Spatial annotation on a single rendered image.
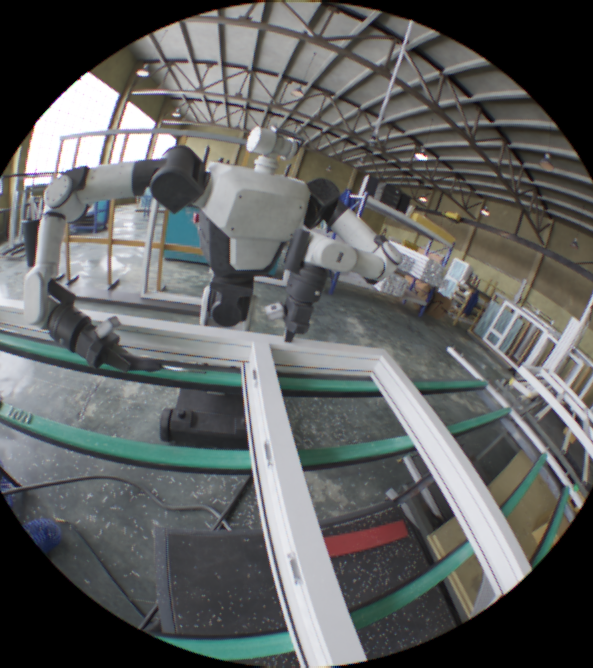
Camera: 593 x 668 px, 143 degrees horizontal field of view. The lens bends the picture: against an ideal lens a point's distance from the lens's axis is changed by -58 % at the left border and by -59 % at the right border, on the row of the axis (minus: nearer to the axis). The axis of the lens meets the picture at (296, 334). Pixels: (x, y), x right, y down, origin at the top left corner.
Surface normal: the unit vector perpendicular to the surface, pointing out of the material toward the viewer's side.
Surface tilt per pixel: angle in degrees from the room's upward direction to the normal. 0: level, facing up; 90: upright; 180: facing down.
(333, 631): 0
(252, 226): 98
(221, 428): 0
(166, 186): 122
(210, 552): 0
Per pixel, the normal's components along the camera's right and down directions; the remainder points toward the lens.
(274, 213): 0.51, 0.66
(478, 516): -0.93, -0.12
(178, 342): 0.23, 0.54
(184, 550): 0.29, -0.83
